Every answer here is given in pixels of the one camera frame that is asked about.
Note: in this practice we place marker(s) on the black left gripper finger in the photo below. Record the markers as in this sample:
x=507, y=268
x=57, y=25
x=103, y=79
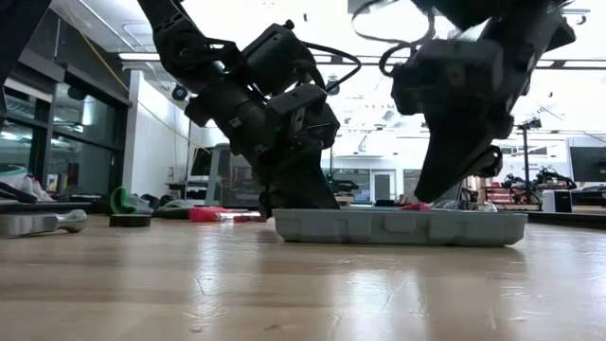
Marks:
x=279, y=194
x=315, y=189

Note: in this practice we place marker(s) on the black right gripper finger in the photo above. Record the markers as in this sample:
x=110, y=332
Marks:
x=473, y=156
x=433, y=156

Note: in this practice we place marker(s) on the grey plastic tool case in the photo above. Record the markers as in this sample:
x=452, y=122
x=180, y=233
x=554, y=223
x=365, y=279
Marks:
x=402, y=229

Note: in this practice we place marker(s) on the black tape roll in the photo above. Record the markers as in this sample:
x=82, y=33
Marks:
x=130, y=220

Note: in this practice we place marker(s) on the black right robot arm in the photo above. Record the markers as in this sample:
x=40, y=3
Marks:
x=521, y=19

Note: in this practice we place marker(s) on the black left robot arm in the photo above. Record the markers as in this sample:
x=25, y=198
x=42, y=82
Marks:
x=189, y=42

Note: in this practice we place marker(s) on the background black robot arm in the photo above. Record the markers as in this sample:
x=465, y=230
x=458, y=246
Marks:
x=343, y=185

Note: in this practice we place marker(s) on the small dark monitor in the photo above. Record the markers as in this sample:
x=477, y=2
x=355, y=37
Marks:
x=201, y=163

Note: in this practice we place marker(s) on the grey mesh office chair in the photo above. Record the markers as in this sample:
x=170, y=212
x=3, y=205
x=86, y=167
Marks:
x=214, y=173

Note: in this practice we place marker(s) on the background robot station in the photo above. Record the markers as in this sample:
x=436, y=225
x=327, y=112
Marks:
x=540, y=182

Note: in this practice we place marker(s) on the white box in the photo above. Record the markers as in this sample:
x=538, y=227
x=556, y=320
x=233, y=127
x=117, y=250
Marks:
x=556, y=201

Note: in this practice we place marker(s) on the black computer monitor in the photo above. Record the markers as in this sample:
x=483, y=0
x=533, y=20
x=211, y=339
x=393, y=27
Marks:
x=589, y=163

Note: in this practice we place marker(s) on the long ceiling light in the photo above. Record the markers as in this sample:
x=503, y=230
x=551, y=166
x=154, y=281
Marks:
x=139, y=56

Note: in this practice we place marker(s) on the pile of white cloth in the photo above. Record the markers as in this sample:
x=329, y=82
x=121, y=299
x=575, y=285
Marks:
x=19, y=182

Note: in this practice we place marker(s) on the black camera stand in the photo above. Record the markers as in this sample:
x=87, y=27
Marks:
x=526, y=161

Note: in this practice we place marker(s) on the round black wall device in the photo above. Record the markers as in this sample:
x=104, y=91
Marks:
x=180, y=92

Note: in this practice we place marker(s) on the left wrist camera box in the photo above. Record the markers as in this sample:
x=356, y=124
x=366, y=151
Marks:
x=308, y=118

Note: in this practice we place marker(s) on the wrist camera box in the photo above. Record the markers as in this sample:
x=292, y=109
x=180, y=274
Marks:
x=445, y=78
x=308, y=118

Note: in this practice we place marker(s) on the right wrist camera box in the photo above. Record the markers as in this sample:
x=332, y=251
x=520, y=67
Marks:
x=445, y=78

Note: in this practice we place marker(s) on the black aluminium table frame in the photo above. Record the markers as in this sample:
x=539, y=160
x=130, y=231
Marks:
x=568, y=220

